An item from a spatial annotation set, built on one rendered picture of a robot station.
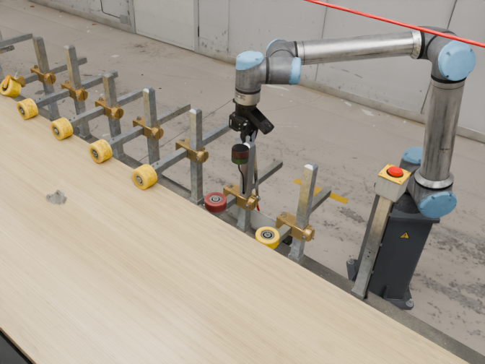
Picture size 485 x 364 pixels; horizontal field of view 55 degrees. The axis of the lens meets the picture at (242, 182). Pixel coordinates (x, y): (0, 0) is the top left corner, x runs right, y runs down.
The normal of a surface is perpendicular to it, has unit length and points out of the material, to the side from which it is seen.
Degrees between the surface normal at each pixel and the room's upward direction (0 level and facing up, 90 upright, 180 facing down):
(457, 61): 82
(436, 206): 95
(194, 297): 0
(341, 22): 90
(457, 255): 0
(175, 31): 91
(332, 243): 0
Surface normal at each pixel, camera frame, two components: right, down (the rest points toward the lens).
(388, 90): -0.55, 0.49
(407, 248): -0.05, 0.60
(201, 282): 0.04, -0.79
